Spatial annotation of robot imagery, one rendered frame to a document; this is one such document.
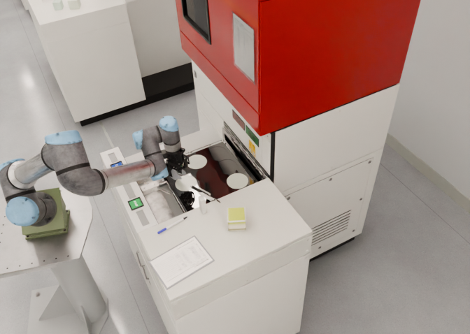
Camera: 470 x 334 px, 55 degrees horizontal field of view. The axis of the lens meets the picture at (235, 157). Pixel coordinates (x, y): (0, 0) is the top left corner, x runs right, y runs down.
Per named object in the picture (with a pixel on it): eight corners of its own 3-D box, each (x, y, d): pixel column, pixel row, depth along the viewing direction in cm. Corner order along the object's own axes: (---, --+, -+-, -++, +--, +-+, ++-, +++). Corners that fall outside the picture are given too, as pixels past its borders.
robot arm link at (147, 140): (140, 156, 184) (166, 149, 187) (131, 131, 185) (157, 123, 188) (139, 158, 192) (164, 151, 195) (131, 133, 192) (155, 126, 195)
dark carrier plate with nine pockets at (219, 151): (222, 142, 233) (222, 141, 233) (256, 185, 211) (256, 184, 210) (159, 166, 222) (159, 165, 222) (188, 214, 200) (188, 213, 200)
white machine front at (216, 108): (200, 105, 268) (194, 45, 240) (273, 196, 215) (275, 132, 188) (196, 107, 267) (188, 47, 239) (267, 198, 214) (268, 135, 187)
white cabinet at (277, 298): (219, 217, 312) (211, 126, 255) (299, 338, 249) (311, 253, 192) (131, 256, 291) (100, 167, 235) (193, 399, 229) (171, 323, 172)
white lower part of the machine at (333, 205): (290, 163, 347) (296, 72, 290) (360, 241, 294) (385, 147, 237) (207, 198, 324) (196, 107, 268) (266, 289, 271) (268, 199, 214)
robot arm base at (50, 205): (22, 228, 199) (13, 230, 189) (19, 193, 200) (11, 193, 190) (58, 224, 201) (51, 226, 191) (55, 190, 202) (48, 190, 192)
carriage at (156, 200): (151, 177, 223) (150, 172, 221) (180, 229, 199) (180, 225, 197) (136, 183, 221) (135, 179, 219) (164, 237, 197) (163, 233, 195)
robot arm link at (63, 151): (0, 203, 184) (66, 170, 149) (-11, 168, 184) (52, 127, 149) (29, 196, 193) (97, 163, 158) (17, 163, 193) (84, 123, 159)
